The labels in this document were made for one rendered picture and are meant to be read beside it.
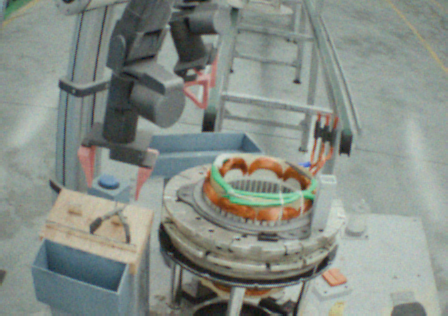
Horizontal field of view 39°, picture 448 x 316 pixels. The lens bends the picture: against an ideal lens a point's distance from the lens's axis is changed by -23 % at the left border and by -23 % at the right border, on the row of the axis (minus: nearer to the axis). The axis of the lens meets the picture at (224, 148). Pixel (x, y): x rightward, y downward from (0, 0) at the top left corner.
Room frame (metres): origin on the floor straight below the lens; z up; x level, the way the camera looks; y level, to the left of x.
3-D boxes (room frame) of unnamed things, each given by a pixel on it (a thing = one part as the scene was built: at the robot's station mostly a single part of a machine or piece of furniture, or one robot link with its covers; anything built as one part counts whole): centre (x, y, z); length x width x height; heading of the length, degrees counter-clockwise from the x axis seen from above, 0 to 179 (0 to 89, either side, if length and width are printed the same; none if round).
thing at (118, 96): (1.05, 0.15, 1.32); 0.07 x 0.06 x 0.07; 53
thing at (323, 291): (1.40, -0.28, 0.79); 0.12 x 0.09 x 0.02; 25
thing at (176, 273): (1.21, 0.06, 0.91); 0.02 x 0.02 x 0.21
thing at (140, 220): (1.08, 0.20, 1.05); 0.20 x 0.19 x 0.02; 177
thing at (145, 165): (1.05, 0.13, 1.19); 0.07 x 0.07 x 0.09; 88
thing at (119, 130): (1.05, 0.16, 1.26); 0.10 x 0.07 x 0.07; 88
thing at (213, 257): (1.05, -0.04, 1.05); 0.09 x 0.04 x 0.01; 92
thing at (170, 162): (1.47, 0.05, 0.92); 0.25 x 0.11 x 0.28; 114
